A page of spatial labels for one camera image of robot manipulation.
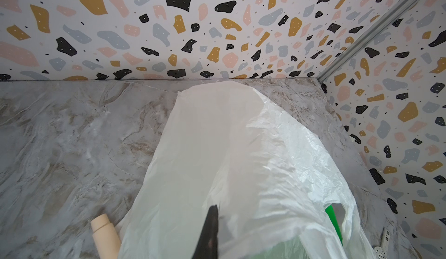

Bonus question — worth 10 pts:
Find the beige wooden rolling pin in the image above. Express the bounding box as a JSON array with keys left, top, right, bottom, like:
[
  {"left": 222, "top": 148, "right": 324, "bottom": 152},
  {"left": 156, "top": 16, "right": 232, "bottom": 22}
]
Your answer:
[{"left": 91, "top": 214, "right": 121, "bottom": 259}]

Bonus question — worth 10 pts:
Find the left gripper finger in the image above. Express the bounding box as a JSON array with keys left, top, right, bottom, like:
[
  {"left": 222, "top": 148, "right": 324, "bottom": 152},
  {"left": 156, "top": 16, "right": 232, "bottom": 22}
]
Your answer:
[{"left": 192, "top": 205, "right": 219, "bottom": 259}]

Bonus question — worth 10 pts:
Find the white plastic bag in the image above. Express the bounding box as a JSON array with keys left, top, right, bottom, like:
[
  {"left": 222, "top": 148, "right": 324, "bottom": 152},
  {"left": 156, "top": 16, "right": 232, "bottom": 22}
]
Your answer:
[{"left": 118, "top": 81, "right": 375, "bottom": 259}]

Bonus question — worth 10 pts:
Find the green plastic basket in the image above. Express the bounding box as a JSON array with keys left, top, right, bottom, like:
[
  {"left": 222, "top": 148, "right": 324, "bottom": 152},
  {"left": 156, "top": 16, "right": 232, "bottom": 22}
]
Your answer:
[{"left": 325, "top": 205, "right": 343, "bottom": 245}]

